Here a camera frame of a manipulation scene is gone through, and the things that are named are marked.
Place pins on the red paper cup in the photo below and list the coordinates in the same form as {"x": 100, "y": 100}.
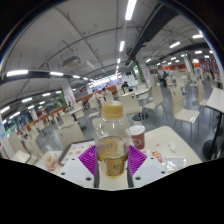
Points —
{"x": 138, "y": 138}

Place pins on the ceiling air conditioner unit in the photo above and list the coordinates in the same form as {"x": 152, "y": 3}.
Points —
{"x": 72, "y": 62}

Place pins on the person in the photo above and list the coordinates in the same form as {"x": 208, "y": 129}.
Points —
{"x": 125, "y": 86}
{"x": 162, "y": 79}

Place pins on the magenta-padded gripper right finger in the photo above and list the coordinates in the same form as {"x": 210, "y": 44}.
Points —
{"x": 137, "y": 160}

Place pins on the group of ceiling lights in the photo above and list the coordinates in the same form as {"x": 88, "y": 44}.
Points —
{"x": 130, "y": 8}

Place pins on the red sauce packet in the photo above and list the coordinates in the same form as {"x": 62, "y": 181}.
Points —
{"x": 157, "y": 156}

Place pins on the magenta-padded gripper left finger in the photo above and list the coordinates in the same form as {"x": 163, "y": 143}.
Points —
{"x": 87, "y": 160}

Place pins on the group of beige chairs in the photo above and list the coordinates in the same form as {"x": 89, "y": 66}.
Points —
{"x": 185, "y": 106}

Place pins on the clear yellow-capped drink bottle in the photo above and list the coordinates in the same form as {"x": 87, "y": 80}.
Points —
{"x": 111, "y": 143}

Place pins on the small white tissue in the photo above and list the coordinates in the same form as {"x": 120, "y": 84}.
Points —
{"x": 172, "y": 146}

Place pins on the clear plastic bag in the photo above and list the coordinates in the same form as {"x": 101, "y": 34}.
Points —
{"x": 175, "y": 164}

